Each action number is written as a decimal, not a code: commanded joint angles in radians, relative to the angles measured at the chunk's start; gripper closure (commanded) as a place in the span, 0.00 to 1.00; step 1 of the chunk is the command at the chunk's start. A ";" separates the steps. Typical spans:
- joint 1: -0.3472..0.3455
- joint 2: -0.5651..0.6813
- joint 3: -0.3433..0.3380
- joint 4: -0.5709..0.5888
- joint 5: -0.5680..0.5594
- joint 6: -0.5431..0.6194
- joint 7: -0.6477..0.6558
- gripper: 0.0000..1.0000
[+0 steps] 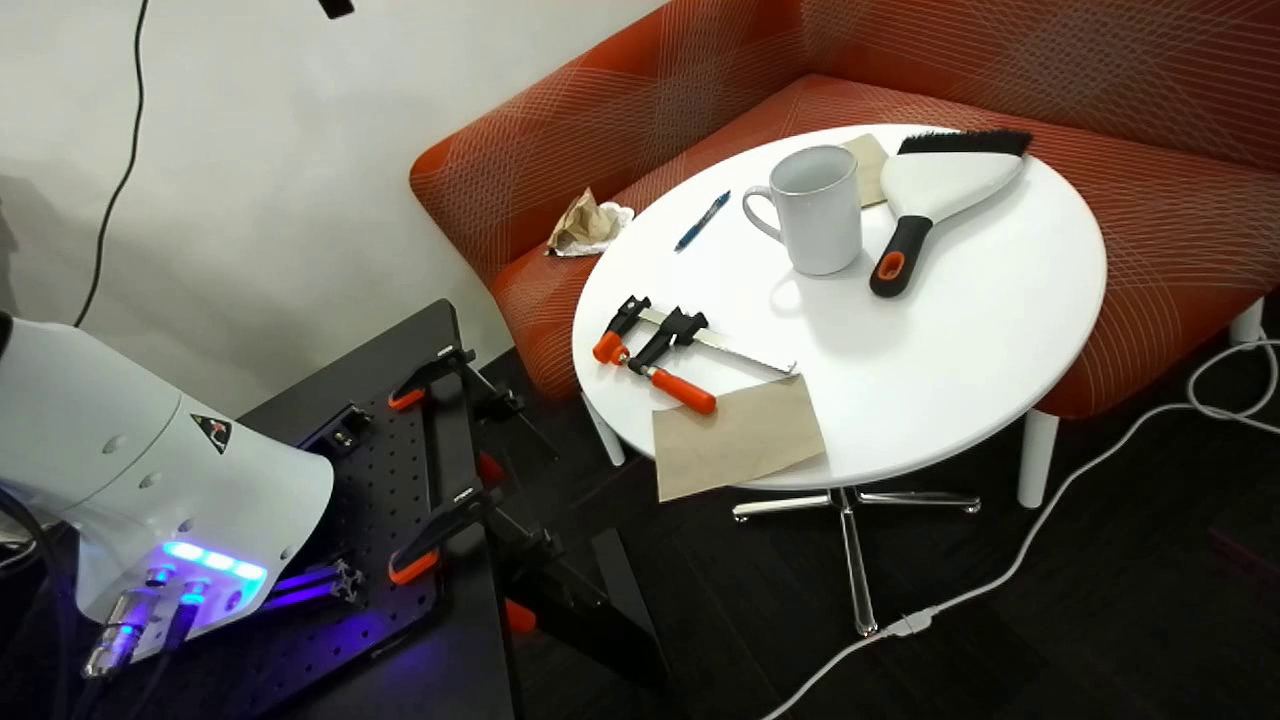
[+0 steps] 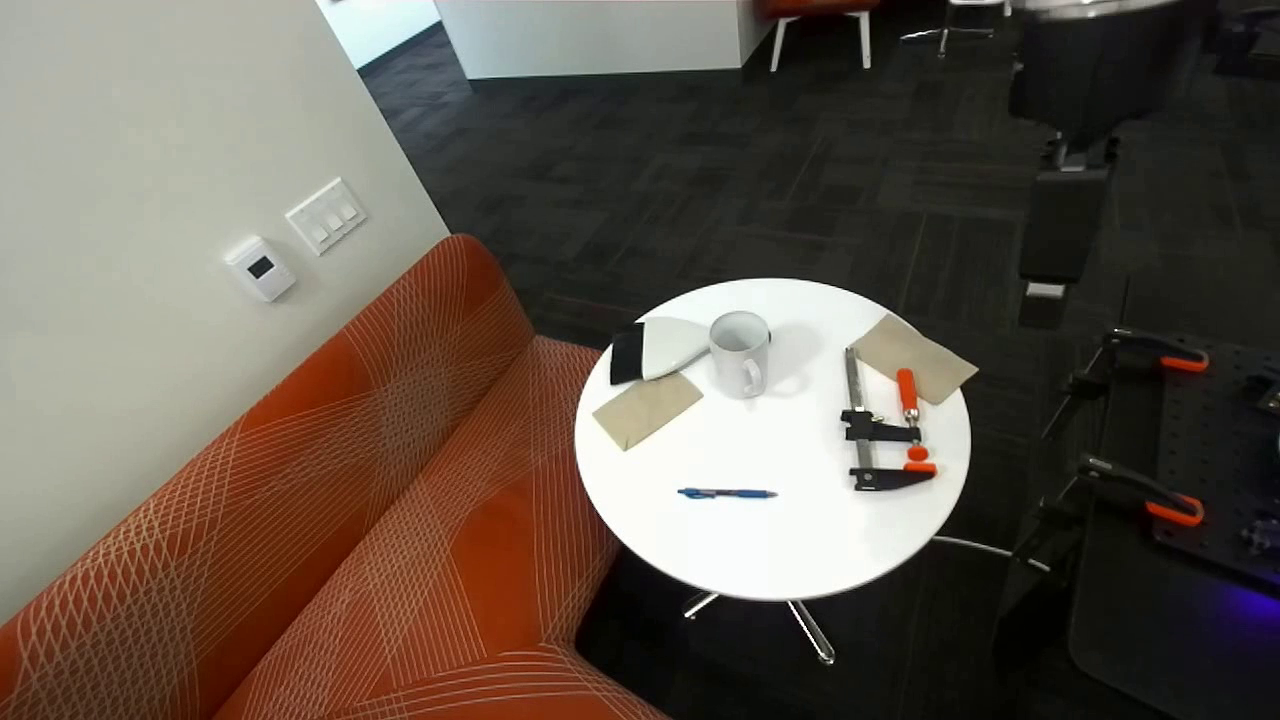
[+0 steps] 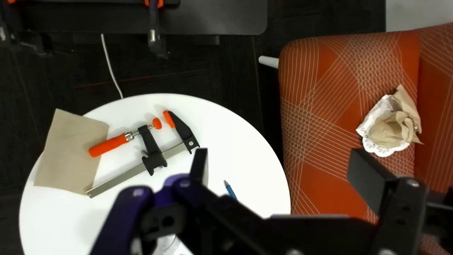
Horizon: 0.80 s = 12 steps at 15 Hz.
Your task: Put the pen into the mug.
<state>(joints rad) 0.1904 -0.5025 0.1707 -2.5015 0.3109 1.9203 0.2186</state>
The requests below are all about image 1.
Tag blue pen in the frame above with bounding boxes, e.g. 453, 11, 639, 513
671, 186, 734, 257

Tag white ceramic mug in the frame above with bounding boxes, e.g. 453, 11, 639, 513
741, 140, 868, 280

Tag large brown paper envelope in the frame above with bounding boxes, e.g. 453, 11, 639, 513
647, 374, 830, 506

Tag crumpled paper wad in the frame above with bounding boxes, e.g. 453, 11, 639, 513
543, 182, 639, 263

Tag black orange small mounting clamp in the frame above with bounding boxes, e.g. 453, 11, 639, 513
382, 340, 532, 492

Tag black orange large mounting clamp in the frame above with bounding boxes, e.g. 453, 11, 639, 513
382, 483, 671, 688

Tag red orange fabric sofa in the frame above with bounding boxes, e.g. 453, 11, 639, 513
408, 0, 1280, 423

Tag black perforated mounting table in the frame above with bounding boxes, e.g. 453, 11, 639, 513
0, 295, 525, 720

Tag chrome star base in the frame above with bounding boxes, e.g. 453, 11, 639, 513
729, 483, 988, 640

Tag white round table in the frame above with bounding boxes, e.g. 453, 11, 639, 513
566, 121, 1111, 514

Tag white furniture leg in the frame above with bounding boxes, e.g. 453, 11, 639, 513
1222, 295, 1268, 346

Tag short orange handled bar clamp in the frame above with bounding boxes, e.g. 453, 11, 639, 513
589, 291, 659, 372

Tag long orange handled bar clamp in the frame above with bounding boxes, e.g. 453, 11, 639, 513
624, 304, 804, 419

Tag white brush black orange handle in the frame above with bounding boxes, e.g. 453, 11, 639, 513
868, 122, 1037, 304

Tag white power cable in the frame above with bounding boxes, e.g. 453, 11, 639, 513
758, 331, 1280, 720

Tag black wall cable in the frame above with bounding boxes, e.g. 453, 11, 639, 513
71, 0, 154, 331

